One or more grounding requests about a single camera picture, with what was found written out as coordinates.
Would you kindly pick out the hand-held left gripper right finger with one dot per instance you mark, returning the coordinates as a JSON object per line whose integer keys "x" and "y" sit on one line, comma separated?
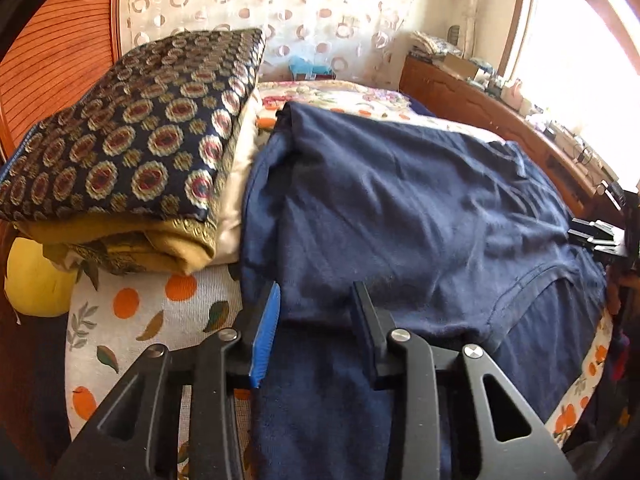
{"x": 370, "y": 340}

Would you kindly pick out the low wooden cabinet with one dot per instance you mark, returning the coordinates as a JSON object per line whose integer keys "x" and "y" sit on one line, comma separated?
{"x": 475, "y": 105}

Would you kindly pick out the white tied window curtain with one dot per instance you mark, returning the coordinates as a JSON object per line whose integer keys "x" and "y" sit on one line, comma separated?
{"x": 471, "y": 5}

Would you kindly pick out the lace curtain with circles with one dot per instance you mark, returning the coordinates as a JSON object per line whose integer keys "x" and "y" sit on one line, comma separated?
{"x": 300, "y": 5}

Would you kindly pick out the small blue toy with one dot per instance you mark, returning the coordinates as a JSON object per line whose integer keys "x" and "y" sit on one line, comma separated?
{"x": 307, "y": 67}

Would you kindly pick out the stack of folded cloths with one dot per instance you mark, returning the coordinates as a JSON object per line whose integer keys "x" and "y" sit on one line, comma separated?
{"x": 432, "y": 42}

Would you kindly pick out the yellow plush object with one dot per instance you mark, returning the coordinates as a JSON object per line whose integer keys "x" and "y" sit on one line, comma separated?
{"x": 35, "y": 285}

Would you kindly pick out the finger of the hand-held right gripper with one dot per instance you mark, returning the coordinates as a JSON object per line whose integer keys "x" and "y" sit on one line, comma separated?
{"x": 595, "y": 242}
{"x": 592, "y": 226}

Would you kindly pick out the white orange-print bed sheet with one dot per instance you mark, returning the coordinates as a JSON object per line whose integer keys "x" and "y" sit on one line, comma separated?
{"x": 150, "y": 320}

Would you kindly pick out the navy medallion-pattern cushion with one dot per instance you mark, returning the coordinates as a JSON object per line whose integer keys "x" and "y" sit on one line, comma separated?
{"x": 135, "y": 130}

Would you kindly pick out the folded mustard blanket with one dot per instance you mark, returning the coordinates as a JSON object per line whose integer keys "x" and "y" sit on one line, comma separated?
{"x": 165, "y": 245}

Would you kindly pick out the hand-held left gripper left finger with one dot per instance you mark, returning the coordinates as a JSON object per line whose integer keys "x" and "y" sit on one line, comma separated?
{"x": 265, "y": 340}

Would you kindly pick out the cardboard box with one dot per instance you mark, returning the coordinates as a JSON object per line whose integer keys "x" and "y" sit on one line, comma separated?
{"x": 459, "y": 65}

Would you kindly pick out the cream satin pillow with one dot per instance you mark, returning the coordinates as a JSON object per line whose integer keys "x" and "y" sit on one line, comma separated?
{"x": 235, "y": 195}

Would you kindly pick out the floral bed sheet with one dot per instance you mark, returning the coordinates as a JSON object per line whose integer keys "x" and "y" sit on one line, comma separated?
{"x": 340, "y": 97}

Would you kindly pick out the bright window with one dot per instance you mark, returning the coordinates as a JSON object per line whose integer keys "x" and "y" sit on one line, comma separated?
{"x": 575, "y": 60}

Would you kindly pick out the brown slatted wooden wardrobe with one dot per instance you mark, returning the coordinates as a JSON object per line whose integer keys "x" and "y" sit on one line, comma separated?
{"x": 55, "y": 50}

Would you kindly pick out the navy blanket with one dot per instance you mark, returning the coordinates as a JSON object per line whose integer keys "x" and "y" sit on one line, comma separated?
{"x": 422, "y": 107}

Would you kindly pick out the navy printed t-shirt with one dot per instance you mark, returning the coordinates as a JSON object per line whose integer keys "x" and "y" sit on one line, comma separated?
{"x": 400, "y": 210}

